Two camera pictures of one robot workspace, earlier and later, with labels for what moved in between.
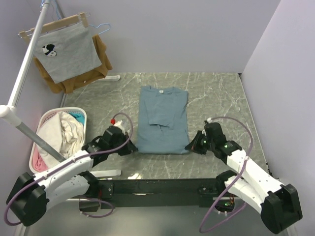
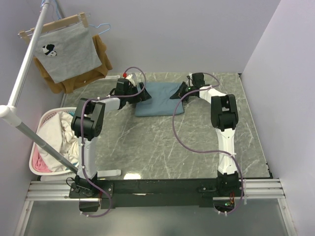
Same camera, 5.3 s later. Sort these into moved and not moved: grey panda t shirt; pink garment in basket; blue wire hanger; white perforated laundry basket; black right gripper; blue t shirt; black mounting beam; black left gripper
Moved: black left gripper; black right gripper; blue t shirt
Not moved: grey panda t shirt; blue wire hanger; pink garment in basket; black mounting beam; white perforated laundry basket
